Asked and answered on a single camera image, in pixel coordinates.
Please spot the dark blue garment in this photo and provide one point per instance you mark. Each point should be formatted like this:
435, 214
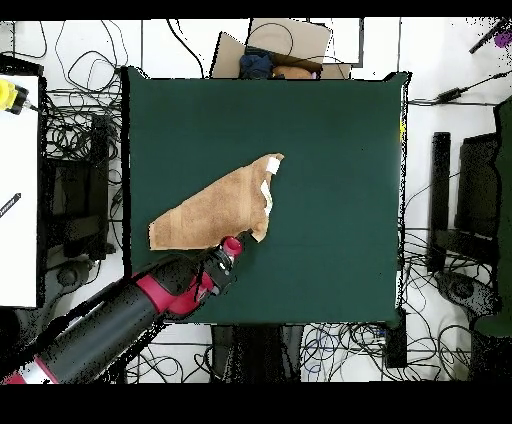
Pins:
256, 64

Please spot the white side table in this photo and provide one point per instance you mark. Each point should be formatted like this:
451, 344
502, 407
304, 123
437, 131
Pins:
18, 240

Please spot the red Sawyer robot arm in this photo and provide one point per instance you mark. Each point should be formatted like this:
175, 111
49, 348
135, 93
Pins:
120, 320

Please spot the black marker pen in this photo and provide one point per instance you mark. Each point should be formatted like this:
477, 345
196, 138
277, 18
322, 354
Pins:
10, 204

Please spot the black power adapter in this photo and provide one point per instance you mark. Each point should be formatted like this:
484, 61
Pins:
452, 96

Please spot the dark green fabric cover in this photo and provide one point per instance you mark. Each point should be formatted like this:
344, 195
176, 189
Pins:
504, 200

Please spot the black pedestal caster foot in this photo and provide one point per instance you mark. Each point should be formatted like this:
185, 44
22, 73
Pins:
66, 276
462, 288

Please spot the brown cardboard box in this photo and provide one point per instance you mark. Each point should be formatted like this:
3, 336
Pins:
304, 38

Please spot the black rod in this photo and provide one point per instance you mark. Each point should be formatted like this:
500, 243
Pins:
486, 38

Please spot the black equipment box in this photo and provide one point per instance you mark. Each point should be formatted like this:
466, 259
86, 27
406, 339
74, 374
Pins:
76, 200

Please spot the black rectangular box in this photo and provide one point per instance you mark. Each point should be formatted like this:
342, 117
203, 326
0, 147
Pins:
396, 344

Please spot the tan terry towel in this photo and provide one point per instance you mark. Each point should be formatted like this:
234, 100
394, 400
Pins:
224, 212

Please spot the orange cloth item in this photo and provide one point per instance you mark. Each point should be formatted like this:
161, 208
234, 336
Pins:
292, 72

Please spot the purple round object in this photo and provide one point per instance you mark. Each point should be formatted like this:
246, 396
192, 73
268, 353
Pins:
504, 38

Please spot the dark green table cloth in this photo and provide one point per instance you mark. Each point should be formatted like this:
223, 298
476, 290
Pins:
180, 120

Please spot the yellow and black tool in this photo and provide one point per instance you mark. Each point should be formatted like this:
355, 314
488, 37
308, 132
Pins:
8, 96

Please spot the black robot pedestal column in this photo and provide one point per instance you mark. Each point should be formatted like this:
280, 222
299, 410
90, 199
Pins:
256, 352

